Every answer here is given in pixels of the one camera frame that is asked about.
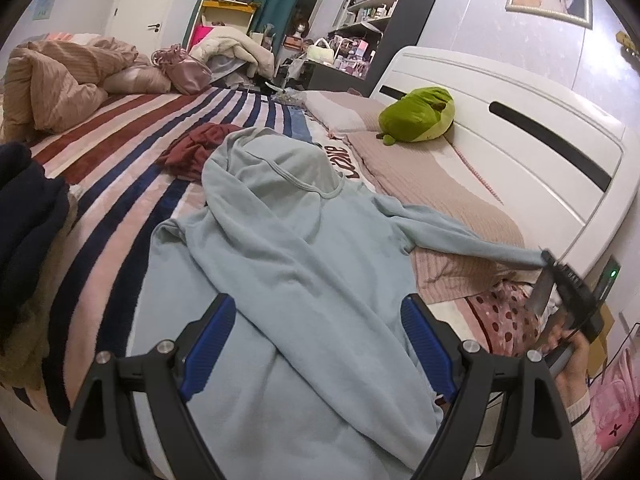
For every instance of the white bed headboard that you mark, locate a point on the white bed headboard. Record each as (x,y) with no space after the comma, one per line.
(525,145)

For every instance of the green plush toy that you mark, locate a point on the green plush toy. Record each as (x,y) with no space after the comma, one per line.
(417,114)

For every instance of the dark navy clothing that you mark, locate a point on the dark navy clothing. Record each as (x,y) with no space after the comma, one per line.
(27,240)

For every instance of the white door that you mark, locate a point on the white door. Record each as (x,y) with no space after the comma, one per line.
(142,5)

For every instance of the dark bookshelf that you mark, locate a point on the dark bookshelf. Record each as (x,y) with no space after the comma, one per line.
(380,20)

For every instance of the pink satin bag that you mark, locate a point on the pink satin bag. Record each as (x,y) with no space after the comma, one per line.
(182,70)

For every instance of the pink polka dot cloth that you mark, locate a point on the pink polka dot cloth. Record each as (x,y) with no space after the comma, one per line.
(500,320)

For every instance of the light pink pillow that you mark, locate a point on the light pink pillow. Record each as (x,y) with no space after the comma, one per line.
(340,110)

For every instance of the pink cloth with black flower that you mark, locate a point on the pink cloth with black flower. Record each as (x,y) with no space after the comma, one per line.
(617,410)

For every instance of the person's right forearm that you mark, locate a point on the person's right forearm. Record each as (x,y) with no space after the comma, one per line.
(592,435)

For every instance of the person's right hand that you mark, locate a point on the person's right hand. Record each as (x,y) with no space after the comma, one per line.
(572,370)

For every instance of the cream duvet pile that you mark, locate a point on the cream duvet pile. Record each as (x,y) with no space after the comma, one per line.
(232,55)

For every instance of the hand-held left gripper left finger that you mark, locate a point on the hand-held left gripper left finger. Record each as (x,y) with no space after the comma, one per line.
(207,355)

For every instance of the striped blanket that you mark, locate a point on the striped blanket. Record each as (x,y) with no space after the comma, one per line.
(130,170)

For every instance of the white handbag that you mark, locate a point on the white handbag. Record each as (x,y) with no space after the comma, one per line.
(320,52)

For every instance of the beige ribbed quilt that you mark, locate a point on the beige ribbed quilt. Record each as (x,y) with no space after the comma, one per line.
(65,82)

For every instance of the wall poster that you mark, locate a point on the wall poster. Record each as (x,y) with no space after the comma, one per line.
(47,0)

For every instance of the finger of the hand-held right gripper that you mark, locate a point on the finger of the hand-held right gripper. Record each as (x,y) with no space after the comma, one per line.
(539,292)
(562,271)

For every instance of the maroon garment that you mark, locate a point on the maroon garment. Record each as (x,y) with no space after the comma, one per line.
(192,152)

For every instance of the light blue sweater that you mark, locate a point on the light blue sweater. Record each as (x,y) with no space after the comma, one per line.
(310,280)

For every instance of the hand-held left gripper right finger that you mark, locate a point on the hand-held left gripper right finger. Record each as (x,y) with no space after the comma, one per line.
(427,350)

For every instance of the yellow cabinet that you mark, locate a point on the yellow cabinet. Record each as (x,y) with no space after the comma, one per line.
(225,22)

